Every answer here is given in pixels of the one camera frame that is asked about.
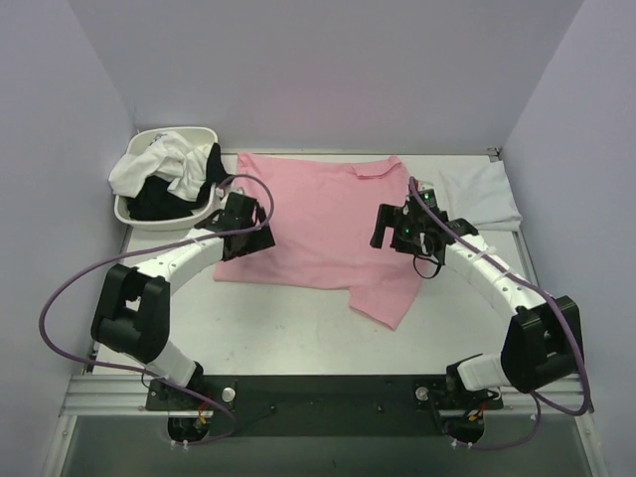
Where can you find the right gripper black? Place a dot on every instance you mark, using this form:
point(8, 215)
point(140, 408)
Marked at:
point(384, 225)

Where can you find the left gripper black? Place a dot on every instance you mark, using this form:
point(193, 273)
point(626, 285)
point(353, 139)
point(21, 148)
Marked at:
point(259, 238)

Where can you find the pink t shirt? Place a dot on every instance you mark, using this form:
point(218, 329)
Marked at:
point(324, 218)

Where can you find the white plastic basket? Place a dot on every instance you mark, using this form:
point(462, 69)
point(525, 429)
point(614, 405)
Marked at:
point(198, 135)

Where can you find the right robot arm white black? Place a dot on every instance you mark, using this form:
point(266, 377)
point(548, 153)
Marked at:
point(543, 342)

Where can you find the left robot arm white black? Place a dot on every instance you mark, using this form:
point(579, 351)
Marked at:
point(132, 315)

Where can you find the black t shirt in basket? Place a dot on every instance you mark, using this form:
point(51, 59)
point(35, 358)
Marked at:
point(155, 203)

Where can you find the white t shirt in basket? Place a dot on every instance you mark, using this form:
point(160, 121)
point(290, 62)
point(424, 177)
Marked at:
point(170, 157)

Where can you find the folded white t shirt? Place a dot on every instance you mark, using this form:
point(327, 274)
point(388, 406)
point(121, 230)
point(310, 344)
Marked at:
point(483, 196)

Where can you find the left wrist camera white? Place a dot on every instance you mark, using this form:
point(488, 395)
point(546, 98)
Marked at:
point(222, 191)

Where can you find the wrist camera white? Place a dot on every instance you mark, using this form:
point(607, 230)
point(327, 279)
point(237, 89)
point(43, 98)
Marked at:
point(427, 193)
point(222, 191)

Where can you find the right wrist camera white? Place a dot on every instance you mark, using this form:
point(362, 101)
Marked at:
point(427, 193)

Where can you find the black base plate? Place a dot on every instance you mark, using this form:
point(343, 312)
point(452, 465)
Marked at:
point(346, 406)

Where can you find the aluminium front rail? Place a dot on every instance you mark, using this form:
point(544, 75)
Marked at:
point(118, 394)

